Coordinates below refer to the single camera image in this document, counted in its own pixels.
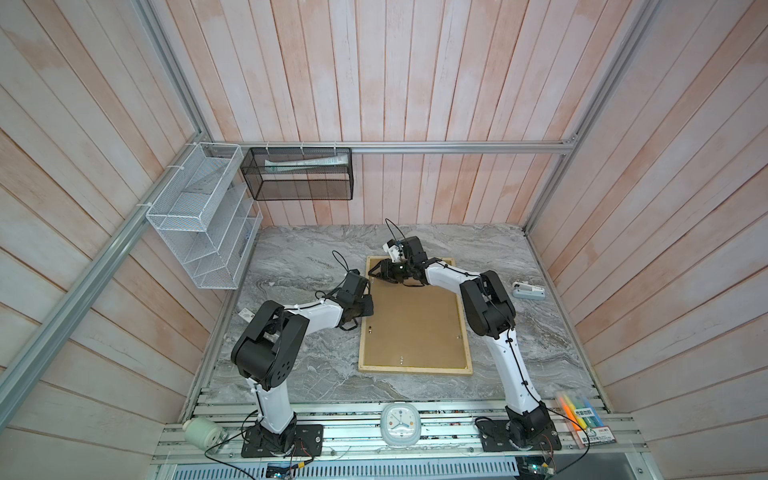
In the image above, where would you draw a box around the white tape roll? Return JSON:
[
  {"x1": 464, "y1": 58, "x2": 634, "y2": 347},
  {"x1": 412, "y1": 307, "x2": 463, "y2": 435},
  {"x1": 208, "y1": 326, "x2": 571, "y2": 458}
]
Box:
[{"x1": 182, "y1": 417, "x2": 227, "y2": 453}]

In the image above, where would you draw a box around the light wooden picture frame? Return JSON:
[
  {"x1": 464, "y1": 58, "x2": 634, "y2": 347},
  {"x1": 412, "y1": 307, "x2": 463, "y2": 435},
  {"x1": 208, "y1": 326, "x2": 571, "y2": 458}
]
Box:
[{"x1": 358, "y1": 256, "x2": 474, "y2": 376}]

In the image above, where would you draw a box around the black wire mesh basket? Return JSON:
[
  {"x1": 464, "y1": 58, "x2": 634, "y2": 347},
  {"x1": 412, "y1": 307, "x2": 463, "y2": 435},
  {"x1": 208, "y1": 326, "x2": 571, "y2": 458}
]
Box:
[{"x1": 240, "y1": 146, "x2": 354, "y2": 202}]

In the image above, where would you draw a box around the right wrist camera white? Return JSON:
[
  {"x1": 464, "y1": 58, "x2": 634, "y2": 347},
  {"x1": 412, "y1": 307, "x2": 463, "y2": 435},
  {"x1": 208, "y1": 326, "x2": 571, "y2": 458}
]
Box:
[{"x1": 383, "y1": 240, "x2": 404, "y2": 263}]

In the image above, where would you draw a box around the paper in black basket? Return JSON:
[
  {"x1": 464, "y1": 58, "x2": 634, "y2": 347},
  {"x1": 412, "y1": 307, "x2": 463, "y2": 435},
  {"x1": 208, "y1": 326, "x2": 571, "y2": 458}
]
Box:
[{"x1": 263, "y1": 155, "x2": 350, "y2": 174}]

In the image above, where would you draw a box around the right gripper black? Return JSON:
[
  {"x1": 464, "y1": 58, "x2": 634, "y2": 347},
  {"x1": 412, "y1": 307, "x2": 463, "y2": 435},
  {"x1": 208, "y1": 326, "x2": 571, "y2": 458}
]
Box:
[{"x1": 368, "y1": 259, "x2": 414, "y2": 283}]

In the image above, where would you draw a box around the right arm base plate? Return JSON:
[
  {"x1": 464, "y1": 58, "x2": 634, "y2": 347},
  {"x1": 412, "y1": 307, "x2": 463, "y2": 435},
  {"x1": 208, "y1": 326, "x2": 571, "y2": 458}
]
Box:
[{"x1": 474, "y1": 416, "x2": 562, "y2": 452}]

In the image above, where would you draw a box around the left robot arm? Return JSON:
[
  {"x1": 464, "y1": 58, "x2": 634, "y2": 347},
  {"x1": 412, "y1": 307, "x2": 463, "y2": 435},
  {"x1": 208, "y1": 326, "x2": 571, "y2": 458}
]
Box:
[{"x1": 230, "y1": 269, "x2": 373, "y2": 454}]

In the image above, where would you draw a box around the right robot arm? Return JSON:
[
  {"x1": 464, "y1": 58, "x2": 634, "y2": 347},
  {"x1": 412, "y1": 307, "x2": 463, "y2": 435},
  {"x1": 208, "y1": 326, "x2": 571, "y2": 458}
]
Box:
[{"x1": 369, "y1": 236, "x2": 554, "y2": 450}]

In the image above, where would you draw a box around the pack of coloured highlighters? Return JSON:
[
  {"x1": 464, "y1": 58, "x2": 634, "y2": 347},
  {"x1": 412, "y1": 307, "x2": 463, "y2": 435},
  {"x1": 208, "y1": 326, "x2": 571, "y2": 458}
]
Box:
[{"x1": 557, "y1": 390, "x2": 617, "y2": 449}]

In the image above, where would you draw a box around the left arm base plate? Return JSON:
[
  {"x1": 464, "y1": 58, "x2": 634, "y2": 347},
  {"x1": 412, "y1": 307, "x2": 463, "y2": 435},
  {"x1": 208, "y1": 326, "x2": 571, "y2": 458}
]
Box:
[{"x1": 241, "y1": 424, "x2": 324, "y2": 458}]

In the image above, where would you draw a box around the small white grey device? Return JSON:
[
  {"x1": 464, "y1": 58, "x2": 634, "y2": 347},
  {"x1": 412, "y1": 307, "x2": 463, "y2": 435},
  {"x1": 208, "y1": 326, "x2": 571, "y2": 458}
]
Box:
[{"x1": 512, "y1": 282, "x2": 546, "y2": 300}]

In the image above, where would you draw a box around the white wire mesh shelf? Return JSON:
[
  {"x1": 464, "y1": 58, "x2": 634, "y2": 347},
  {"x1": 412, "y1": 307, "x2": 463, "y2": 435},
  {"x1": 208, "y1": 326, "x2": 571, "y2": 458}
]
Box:
[{"x1": 147, "y1": 142, "x2": 263, "y2": 290}]

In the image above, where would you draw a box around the small white square tag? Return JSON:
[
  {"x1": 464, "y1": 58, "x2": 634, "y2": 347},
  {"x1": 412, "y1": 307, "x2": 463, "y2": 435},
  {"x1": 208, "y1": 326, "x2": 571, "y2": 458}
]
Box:
[{"x1": 238, "y1": 308, "x2": 254, "y2": 322}]

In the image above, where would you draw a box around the white desk clock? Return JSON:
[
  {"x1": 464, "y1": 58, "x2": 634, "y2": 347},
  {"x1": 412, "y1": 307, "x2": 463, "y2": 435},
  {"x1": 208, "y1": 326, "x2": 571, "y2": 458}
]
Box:
[{"x1": 380, "y1": 403, "x2": 421, "y2": 447}]

